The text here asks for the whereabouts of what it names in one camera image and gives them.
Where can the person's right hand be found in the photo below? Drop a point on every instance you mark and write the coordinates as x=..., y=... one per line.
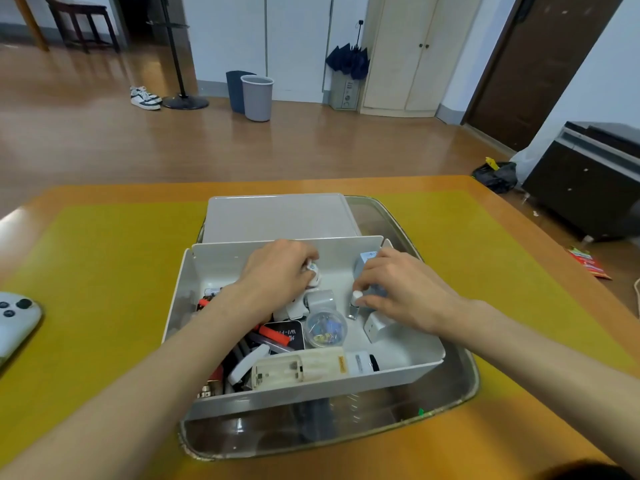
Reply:
x=415, y=294

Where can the person's left hand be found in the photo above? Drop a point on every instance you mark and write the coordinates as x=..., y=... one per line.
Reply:
x=275, y=274

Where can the white figurine black hat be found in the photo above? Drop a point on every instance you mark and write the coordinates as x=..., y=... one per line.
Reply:
x=313, y=274

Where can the white camera device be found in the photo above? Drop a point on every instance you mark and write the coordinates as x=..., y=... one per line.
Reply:
x=292, y=309

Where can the white charger cube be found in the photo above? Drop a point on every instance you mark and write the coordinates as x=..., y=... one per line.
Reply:
x=377, y=327

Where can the white mini fan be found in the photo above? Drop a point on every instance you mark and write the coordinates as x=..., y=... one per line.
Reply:
x=322, y=299

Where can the white box lid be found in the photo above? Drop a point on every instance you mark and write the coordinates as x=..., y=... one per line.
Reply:
x=280, y=217

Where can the red marker pen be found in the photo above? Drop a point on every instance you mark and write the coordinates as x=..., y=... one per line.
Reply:
x=272, y=333

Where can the small white-capped bottle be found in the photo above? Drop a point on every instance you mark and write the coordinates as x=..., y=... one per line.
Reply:
x=355, y=302

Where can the white storage box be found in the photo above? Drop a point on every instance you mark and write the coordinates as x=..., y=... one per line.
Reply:
x=215, y=267

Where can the light blue small box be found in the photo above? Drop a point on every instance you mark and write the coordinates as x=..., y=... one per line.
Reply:
x=365, y=259

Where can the black WiFi device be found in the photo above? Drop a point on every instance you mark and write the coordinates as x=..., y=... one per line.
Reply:
x=287, y=337

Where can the clear round clip container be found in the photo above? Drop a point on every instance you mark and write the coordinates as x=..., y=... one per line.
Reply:
x=326, y=328

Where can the bundle of black pens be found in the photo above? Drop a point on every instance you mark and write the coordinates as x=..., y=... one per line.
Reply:
x=237, y=352

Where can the white tube black cap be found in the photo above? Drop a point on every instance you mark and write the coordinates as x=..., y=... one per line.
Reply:
x=360, y=363

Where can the red cylindrical can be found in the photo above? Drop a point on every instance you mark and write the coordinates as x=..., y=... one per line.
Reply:
x=212, y=389

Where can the person's left forearm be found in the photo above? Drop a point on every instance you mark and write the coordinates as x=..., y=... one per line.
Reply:
x=125, y=394

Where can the person's right forearm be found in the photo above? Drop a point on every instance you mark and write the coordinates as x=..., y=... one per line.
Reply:
x=550, y=364

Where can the person's black trousers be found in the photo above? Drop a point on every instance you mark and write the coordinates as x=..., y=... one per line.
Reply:
x=580, y=473

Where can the stainless steel tray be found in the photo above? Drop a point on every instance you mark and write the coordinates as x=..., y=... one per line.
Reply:
x=450, y=384

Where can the black garbage bag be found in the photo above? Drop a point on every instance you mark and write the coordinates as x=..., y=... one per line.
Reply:
x=495, y=177

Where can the yellow table mat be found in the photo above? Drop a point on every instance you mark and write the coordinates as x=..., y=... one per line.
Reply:
x=100, y=269

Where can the gray trash bin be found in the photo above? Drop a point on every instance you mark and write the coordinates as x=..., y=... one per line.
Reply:
x=257, y=99

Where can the dark blue trash bin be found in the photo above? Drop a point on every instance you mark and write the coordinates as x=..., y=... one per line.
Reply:
x=233, y=92

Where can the black low cabinet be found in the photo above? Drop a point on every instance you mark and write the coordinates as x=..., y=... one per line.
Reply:
x=575, y=194

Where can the gray metal safe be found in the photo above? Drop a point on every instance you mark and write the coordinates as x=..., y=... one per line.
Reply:
x=344, y=93

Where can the black coat stand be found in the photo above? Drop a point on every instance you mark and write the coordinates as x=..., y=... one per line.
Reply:
x=185, y=102

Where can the white sneaker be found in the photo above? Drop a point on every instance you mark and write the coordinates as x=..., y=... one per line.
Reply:
x=145, y=103
x=141, y=89

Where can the navy folded umbrella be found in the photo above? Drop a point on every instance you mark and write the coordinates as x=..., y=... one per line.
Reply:
x=347, y=62

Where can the white built-in wardrobe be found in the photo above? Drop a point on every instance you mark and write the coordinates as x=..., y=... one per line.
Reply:
x=225, y=39

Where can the cream two-door cabinet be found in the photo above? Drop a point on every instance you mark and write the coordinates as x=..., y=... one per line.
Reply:
x=400, y=52

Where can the dark brown door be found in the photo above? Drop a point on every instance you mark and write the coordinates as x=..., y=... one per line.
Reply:
x=540, y=64

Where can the white handheld controller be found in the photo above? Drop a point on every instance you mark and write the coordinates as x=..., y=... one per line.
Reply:
x=17, y=324

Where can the dark wooden stool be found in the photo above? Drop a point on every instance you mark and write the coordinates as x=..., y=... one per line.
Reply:
x=75, y=5

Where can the wooden side table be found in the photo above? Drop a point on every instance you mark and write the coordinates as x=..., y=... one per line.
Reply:
x=32, y=24

